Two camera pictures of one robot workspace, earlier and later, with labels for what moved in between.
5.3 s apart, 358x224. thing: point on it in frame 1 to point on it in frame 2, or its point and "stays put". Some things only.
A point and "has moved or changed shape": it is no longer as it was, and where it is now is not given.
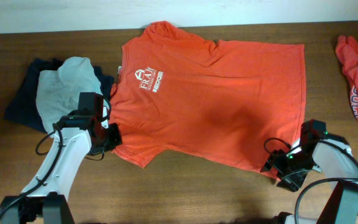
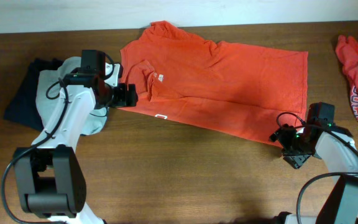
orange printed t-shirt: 229,104 has moved or changed shape
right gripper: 275,159 to 282,135
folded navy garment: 25,109 stays put
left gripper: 115,139 to 122,99
